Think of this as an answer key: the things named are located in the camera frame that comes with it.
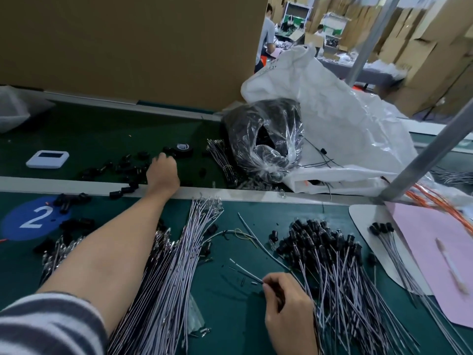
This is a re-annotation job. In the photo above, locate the blue round number sticker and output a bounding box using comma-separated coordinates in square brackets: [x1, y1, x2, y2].
[0, 197, 75, 241]

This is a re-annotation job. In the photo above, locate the small clear plastic piece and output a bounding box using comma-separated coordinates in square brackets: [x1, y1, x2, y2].
[185, 295, 206, 337]

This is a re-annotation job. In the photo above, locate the pink paper sheet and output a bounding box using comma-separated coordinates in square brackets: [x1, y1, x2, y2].
[388, 203, 473, 328]

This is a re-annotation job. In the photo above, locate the bundle of orange wires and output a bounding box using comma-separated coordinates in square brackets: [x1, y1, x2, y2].
[403, 181, 473, 234]

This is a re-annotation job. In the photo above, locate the grey metal frame post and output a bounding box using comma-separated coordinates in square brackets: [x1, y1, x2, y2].
[345, 0, 404, 87]
[373, 100, 473, 204]

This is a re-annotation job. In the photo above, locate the pile of wires with black caps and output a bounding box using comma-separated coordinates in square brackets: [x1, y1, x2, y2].
[272, 218, 422, 355]

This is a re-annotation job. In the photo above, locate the stack of cardboard boxes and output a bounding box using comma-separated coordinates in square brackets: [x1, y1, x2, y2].
[370, 0, 473, 119]

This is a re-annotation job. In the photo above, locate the person's right hand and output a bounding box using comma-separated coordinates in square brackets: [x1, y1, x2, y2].
[262, 272, 320, 355]

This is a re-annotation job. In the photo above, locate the pile of grey wires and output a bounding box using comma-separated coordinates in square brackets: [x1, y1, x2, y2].
[37, 196, 224, 355]

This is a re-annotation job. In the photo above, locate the clear bag with black contents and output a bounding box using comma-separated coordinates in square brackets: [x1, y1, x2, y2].
[223, 97, 305, 182]

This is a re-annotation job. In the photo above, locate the small bundle of capped wires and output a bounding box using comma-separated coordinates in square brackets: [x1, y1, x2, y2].
[368, 221, 473, 355]

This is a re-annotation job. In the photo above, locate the small white timer device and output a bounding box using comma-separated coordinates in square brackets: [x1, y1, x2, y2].
[26, 150, 70, 169]

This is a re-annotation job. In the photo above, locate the brown cardboard panel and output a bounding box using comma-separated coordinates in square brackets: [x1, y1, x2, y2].
[0, 0, 270, 111]

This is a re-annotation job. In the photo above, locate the crumpled clear plastic bag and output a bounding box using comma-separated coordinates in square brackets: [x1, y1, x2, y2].
[0, 86, 54, 134]

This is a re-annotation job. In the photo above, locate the person's left hand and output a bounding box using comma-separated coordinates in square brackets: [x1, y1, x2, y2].
[145, 153, 181, 200]

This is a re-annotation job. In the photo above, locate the person's left forearm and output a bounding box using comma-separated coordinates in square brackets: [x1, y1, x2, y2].
[37, 188, 178, 337]

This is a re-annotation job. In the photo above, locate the large white plastic sack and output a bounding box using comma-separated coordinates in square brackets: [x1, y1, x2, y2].
[240, 44, 473, 200]

